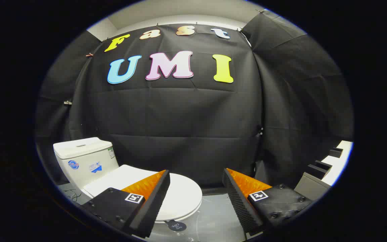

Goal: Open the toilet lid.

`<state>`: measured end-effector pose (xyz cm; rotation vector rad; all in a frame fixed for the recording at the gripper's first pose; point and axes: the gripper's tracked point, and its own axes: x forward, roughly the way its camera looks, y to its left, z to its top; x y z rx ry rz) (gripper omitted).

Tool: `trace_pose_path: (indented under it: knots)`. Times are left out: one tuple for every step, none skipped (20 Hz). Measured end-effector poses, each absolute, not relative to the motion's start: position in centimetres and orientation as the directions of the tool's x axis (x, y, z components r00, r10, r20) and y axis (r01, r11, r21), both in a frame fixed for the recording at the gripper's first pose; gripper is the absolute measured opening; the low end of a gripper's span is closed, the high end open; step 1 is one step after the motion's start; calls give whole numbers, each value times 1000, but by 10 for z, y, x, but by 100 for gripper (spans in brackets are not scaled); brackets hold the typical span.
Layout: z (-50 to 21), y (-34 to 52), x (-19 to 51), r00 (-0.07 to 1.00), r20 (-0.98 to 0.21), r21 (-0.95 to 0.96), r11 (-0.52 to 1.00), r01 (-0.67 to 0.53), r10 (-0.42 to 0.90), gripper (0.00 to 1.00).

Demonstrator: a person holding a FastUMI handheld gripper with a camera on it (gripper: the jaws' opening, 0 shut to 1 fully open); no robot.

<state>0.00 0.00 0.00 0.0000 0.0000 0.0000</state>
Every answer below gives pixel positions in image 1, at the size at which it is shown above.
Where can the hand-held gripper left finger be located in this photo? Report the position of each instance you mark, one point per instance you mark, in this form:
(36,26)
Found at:
(153,201)

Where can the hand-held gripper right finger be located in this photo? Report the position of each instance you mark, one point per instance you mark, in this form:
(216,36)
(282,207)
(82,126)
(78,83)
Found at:
(239,205)

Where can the white toilet lid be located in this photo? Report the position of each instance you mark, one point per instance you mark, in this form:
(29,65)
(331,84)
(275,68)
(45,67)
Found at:
(183,193)

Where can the black round pull tab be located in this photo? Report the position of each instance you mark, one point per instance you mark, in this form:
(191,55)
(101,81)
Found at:
(176,226)

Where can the white toilet seat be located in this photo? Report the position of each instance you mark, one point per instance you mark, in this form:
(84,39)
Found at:
(186,217)

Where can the white toilet with tank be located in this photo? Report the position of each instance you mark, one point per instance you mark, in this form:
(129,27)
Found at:
(86,161)

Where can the grey cabinet with white top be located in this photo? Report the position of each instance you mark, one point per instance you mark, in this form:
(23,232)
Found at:
(311,188)

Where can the black stepped block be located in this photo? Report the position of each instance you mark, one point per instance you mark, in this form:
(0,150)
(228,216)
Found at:
(317,170)

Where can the black backdrop cloth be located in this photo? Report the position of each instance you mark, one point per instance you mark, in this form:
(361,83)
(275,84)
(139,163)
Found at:
(180,111)

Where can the small black block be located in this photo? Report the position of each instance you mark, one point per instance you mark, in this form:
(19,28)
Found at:
(336,152)

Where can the silver backdrop clip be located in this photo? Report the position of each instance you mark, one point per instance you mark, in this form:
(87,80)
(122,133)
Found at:
(67,102)

